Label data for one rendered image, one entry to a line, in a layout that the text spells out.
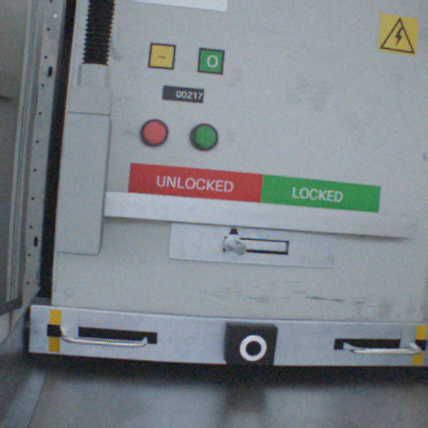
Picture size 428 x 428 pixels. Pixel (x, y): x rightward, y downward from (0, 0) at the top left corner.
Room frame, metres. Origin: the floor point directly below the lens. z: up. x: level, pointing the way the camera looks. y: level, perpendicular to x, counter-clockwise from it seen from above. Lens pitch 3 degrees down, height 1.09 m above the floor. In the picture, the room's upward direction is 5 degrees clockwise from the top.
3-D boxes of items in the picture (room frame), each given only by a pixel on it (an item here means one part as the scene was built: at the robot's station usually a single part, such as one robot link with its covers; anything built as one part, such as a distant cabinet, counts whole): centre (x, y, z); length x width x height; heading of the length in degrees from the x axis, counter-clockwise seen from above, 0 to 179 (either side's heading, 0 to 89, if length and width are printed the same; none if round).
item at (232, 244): (0.72, -0.03, 1.02); 0.06 x 0.02 x 0.04; 9
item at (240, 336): (0.73, -0.06, 0.90); 0.06 x 0.03 x 0.05; 99
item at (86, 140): (0.65, 0.14, 1.09); 0.08 x 0.05 x 0.17; 9
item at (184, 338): (0.77, -0.05, 0.90); 0.54 x 0.05 x 0.06; 99
